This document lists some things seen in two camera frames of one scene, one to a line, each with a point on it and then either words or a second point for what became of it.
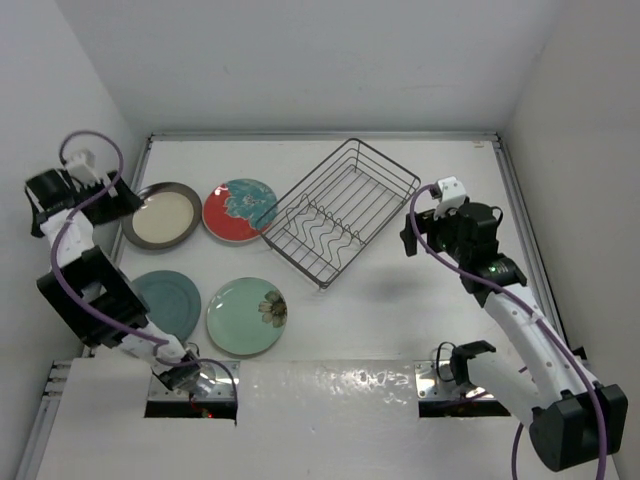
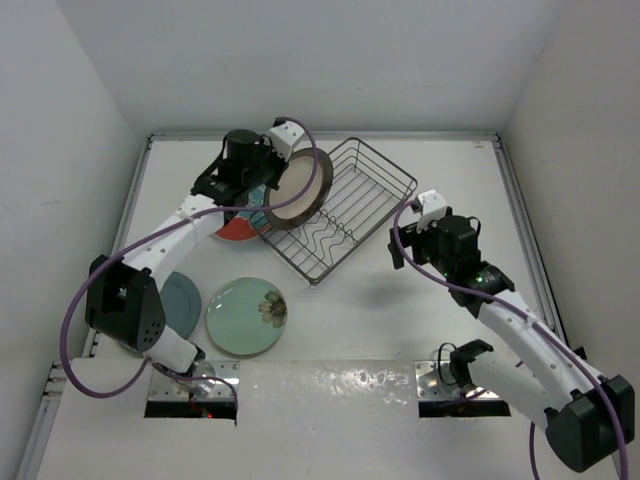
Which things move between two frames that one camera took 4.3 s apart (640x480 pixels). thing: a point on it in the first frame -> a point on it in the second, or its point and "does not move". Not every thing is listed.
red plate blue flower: x=239 y=210 does not move
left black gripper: x=120 y=204 -> x=264 y=145
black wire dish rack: x=322 y=225 does not move
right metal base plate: x=435 y=380 does not move
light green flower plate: x=247 y=316 does not move
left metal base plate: x=218 y=381 does not move
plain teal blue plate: x=172 y=301 does not move
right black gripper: x=426 y=223 -> x=412 y=238
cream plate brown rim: x=168 y=218 -> x=298 y=173
